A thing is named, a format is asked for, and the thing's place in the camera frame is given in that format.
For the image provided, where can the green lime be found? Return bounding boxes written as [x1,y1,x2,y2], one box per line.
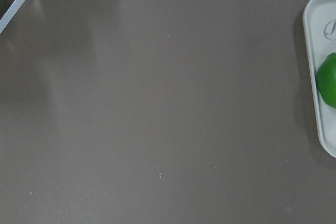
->
[316,52,335,108]

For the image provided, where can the cream rabbit tray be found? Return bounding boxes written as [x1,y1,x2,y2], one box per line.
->
[303,0,335,157]

